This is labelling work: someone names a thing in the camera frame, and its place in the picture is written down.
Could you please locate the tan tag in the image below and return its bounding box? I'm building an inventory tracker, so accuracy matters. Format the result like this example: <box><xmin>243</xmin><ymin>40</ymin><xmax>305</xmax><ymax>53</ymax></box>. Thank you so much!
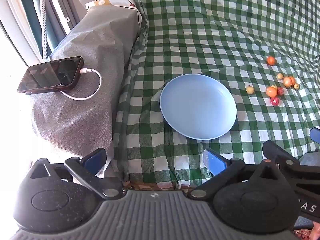
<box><xmin>86</xmin><ymin>0</ymin><xmax>111</xmax><ymax>8</ymax></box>

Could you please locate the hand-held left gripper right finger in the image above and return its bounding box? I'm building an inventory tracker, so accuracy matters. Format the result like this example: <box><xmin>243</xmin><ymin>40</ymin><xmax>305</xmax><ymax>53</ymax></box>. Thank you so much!
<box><xmin>187</xmin><ymin>149</ymin><xmax>297</xmax><ymax>200</ymax></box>

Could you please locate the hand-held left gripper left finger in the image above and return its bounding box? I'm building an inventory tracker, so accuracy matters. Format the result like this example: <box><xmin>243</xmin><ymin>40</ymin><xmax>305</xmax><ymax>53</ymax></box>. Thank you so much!
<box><xmin>30</xmin><ymin>148</ymin><xmax>123</xmax><ymax>200</ymax></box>

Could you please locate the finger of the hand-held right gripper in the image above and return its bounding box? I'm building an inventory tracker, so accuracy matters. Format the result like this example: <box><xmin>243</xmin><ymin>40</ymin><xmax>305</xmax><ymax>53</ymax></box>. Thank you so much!
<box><xmin>309</xmin><ymin>127</ymin><xmax>320</xmax><ymax>143</ymax></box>
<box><xmin>262</xmin><ymin>140</ymin><xmax>320</xmax><ymax>180</ymax></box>

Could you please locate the white charging cable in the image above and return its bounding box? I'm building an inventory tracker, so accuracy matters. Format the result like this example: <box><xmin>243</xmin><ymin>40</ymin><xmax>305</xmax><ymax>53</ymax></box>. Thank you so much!
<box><xmin>61</xmin><ymin>68</ymin><xmax>102</xmax><ymax>101</ymax></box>

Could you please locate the white beaded blind cord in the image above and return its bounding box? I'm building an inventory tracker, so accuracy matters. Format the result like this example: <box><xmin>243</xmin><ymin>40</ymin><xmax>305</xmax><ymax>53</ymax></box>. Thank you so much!
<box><xmin>41</xmin><ymin>0</ymin><xmax>48</xmax><ymax>62</ymax></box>

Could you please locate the grey cloth covered furniture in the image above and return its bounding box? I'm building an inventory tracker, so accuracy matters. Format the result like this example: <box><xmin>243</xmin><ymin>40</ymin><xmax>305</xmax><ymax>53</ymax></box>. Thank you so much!
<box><xmin>30</xmin><ymin>0</ymin><xmax>144</xmax><ymax>180</ymax></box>

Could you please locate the light blue plate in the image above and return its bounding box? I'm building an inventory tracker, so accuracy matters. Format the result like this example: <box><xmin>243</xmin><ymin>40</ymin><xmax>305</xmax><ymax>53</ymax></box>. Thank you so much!
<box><xmin>160</xmin><ymin>74</ymin><xmax>237</xmax><ymax>140</ymax></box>

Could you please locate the person's blue jeans leg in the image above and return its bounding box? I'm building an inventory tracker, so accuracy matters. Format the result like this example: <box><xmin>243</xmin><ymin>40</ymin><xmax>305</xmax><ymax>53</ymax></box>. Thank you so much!
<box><xmin>299</xmin><ymin>151</ymin><xmax>320</xmax><ymax>167</ymax></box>

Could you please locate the black smartphone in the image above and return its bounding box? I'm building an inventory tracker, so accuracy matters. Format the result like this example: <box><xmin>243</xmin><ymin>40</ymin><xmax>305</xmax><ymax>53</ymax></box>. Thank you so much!
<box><xmin>17</xmin><ymin>56</ymin><xmax>84</xmax><ymax>94</ymax></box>

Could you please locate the green checked blanket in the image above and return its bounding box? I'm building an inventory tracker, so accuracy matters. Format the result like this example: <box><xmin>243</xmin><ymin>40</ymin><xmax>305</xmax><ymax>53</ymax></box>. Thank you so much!
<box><xmin>112</xmin><ymin>0</ymin><xmax>320</xmax><ymax>189</ymax></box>

